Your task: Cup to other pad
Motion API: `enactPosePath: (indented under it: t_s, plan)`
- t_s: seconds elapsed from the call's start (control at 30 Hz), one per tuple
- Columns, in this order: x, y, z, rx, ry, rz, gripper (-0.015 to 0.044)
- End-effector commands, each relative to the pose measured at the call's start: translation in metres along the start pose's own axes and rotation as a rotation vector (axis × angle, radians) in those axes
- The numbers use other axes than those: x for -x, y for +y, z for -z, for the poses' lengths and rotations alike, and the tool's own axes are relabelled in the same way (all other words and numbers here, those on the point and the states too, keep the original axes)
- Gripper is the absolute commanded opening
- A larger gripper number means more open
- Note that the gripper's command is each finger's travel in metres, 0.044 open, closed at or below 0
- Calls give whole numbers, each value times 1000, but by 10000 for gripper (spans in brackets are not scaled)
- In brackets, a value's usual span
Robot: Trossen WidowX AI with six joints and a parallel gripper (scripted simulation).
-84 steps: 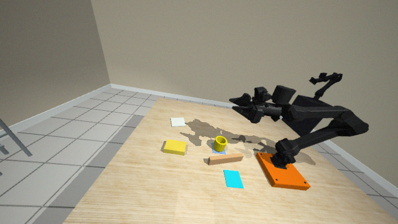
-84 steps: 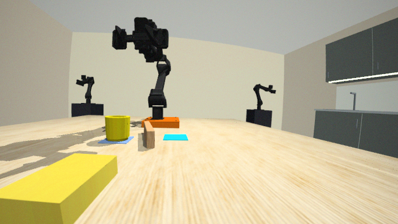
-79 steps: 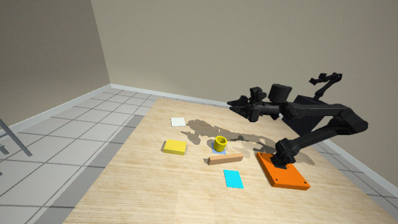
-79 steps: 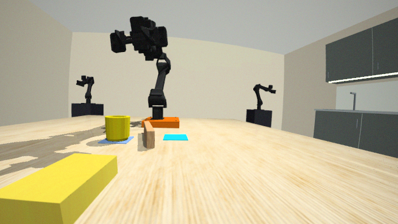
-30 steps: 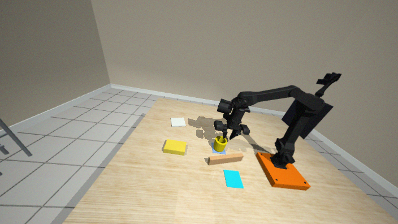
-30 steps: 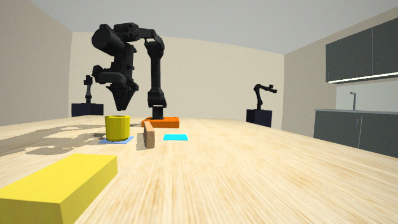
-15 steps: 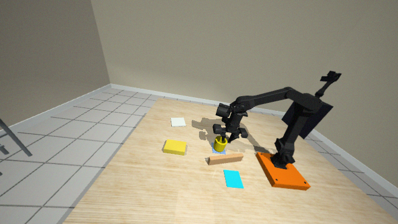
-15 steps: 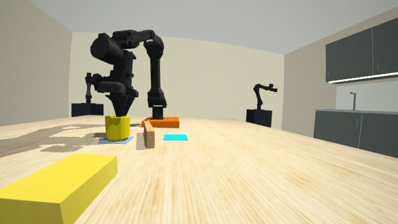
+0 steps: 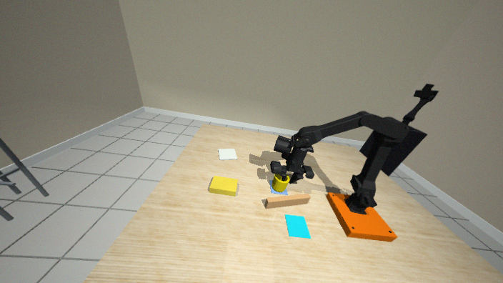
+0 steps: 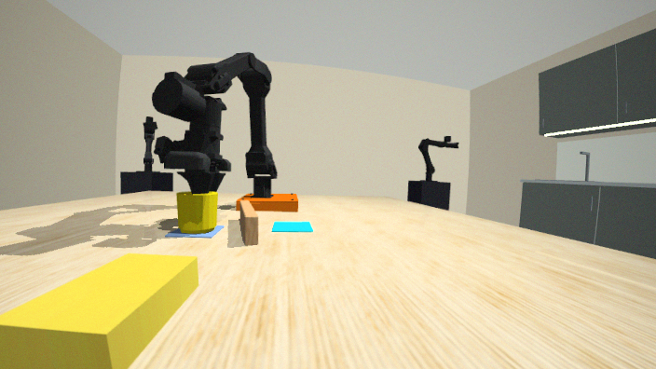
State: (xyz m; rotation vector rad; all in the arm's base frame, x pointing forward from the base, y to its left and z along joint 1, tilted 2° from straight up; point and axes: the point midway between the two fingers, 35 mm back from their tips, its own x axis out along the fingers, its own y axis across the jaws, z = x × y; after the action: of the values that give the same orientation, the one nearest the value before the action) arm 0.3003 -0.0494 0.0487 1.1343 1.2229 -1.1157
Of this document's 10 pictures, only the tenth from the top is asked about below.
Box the yellow rectangular block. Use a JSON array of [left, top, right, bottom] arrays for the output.
[[0, 253, 198, 369]]

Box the yellow cup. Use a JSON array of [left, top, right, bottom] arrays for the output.
[[177, 191, 218, 234]]

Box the tan wooden bar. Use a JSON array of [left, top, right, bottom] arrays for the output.
[[240, 200, 259, 246]]

